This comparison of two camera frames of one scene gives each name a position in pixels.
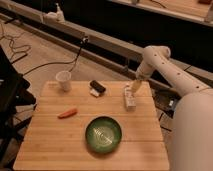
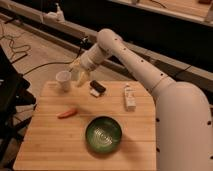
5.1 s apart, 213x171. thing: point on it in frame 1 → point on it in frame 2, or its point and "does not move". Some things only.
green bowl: x=103 y=134 does not move
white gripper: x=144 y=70 → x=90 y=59
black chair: x=12 y=97 does not move
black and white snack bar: x=96 y=88 does not move
